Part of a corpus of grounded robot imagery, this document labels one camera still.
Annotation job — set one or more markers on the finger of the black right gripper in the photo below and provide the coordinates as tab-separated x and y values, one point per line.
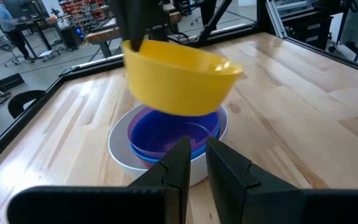
134	21

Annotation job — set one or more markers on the person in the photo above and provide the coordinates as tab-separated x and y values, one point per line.
11	18

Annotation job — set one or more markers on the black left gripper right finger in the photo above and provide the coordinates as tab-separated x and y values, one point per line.
244	196

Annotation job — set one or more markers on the yellow plastic bowl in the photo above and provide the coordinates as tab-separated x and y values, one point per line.
179	84

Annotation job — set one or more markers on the silver aluminium extrusion piece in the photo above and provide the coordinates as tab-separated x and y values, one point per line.
275	17

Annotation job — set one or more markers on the black work desk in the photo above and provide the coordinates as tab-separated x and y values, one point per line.
39	21

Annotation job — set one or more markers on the black drawer cabinet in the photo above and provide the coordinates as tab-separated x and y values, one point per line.
309	31

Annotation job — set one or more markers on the black floor box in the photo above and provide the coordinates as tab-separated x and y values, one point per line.
6	83

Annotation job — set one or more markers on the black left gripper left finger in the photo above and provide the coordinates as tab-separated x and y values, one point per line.
166	186

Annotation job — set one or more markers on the purple plastic bowl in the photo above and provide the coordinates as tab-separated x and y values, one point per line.
135	124

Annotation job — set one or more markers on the black computer tower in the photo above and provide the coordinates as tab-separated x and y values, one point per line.
71	37

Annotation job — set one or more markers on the desk with black legs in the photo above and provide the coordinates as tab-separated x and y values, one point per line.
102	34

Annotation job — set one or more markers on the white bowl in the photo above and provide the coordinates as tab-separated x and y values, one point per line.
120	149

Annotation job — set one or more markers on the grey swivel chair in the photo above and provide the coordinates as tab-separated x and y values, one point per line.
8	46

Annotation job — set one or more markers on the shelf with red bins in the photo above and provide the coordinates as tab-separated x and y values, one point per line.
79	9

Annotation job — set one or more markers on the blue plastic bowl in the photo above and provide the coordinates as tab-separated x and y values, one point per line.
204	149

